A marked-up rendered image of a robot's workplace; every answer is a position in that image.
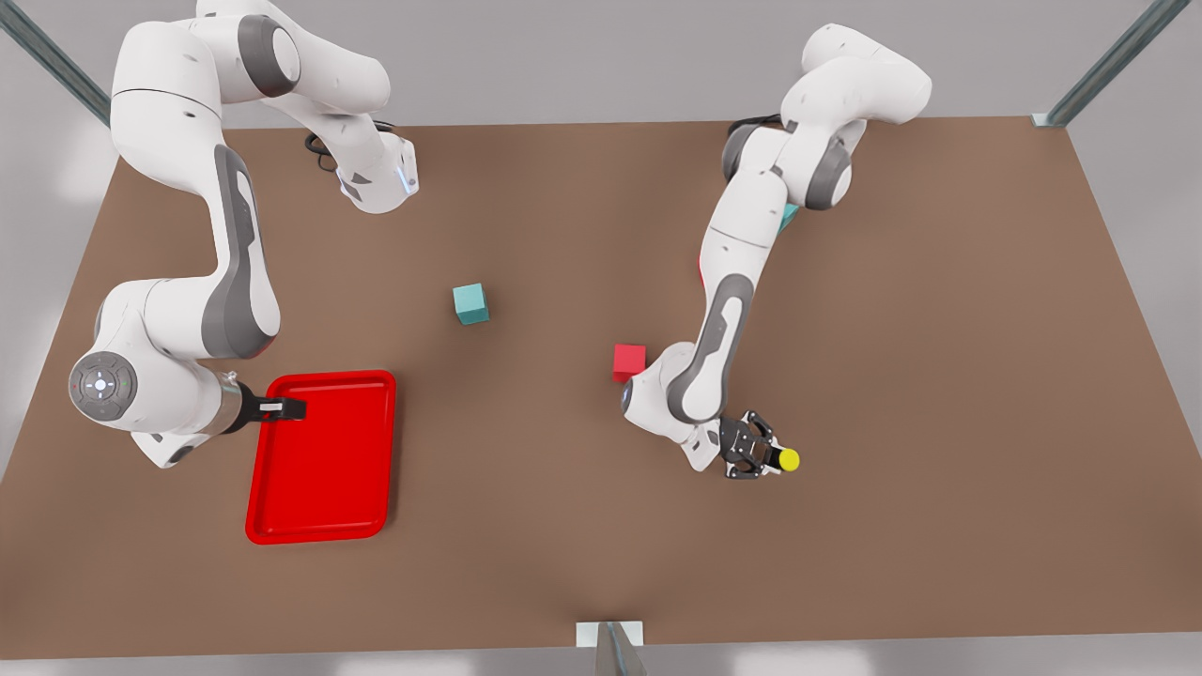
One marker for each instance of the small yellow ball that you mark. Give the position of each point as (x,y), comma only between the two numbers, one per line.
(790,460)

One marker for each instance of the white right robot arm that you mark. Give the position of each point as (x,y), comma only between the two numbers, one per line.
(235,272)

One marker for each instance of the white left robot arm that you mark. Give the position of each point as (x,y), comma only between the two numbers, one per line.
(732,310)

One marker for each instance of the red plastic tray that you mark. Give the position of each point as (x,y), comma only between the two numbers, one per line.
(324,469)

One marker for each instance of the teal cube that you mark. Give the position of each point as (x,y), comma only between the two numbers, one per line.
(788,216)
(470,304)

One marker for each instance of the silver frame post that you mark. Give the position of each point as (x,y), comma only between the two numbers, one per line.
(52,58)
(612,646)
(1113,61)

